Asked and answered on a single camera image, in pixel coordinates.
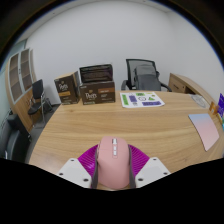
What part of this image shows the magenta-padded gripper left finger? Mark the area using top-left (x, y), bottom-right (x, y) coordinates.
top-left (56, 143), bottom-right (100, 189)

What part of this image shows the wooden side cabinet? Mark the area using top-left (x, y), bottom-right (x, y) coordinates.
top-left (167, 72), bottom-right (216, 104)

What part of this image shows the pink and blue mouse pad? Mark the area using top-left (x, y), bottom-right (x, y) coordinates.
top-left (187, 113), bottom-right (221, 152)

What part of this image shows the black armchair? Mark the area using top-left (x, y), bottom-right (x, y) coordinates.
top-left (3, 113), bottom-right (33, 161)

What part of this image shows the printed paper sheet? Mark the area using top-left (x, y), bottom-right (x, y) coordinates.
top-left (119, 91), bottom-right (166, 109)

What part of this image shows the grey backpack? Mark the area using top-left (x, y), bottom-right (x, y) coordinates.
top-left (133, 64), bottom-right (162, 92)

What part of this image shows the black open box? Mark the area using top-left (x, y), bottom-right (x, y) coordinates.
top-left (78, 63), bottom-right (114, 84)

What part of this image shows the pink computer mouse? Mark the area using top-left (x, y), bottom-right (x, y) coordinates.
top-left (96, 135), bottom-right (132, 190)

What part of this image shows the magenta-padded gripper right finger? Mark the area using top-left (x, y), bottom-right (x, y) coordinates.
top-left (128, 143), bottom-right (172, 189)

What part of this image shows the tall brown cardboard box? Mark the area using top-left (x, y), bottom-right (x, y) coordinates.
top-left (53, 70), bottom-right (82, 106)

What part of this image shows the wooden shelf unit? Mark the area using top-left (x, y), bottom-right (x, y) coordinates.
top-left (4, 47), bottom-right (38, 133)

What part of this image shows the black visitor chair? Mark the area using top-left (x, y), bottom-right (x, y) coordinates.
top-left (27, 78), bottom-right (54, 126)

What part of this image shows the orange cardboard box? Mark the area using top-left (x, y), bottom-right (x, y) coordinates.
top-left (208, 101), bottom-right (219, 116)

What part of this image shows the black mesh office chair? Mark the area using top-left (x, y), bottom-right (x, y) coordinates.
top-left (120, 58), bottom-right (173, 93)

